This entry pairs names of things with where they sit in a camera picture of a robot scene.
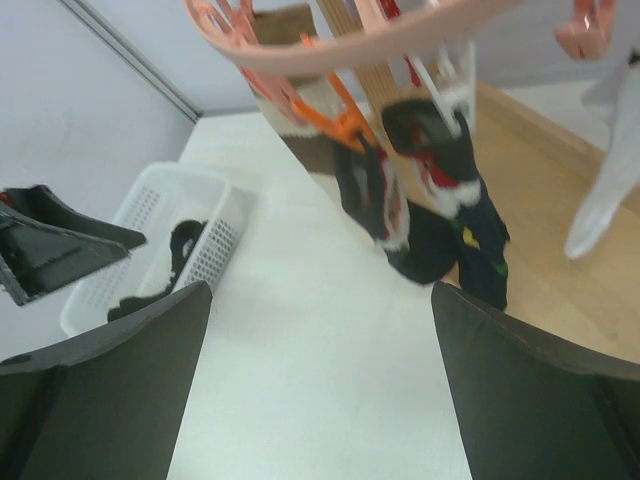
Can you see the black white patterned sock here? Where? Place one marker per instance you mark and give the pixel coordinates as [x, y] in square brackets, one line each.
[166, 273]

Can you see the orange clothes peg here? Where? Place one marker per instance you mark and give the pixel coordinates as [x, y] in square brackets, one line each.
[349, 127]

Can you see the white plastic laundry basket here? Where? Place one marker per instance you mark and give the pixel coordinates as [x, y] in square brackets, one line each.
[163, 195]

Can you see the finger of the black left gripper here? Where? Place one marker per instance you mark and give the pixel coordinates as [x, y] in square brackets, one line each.
[46, 245]

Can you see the santa pattern sock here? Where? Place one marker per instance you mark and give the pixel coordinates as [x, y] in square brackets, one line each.
[446, 166]

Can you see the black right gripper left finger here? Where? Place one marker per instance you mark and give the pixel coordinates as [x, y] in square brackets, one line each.
[108, 403]

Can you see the wooden hanging frame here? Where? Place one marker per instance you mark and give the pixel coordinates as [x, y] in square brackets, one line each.
[356, 37]

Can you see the white clothes peg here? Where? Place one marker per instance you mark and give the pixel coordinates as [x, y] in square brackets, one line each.
[451, 80]

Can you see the pink round clip hanger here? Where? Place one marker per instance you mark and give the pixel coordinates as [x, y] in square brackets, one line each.
[267, 67]

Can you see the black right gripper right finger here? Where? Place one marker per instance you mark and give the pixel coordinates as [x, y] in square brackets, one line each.
[530, 404]

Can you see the cream sock brown toe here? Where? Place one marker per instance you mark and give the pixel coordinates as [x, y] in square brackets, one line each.
[284, 26]

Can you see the white sock black stripes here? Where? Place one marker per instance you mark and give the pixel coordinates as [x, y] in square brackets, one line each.
[615, 100]

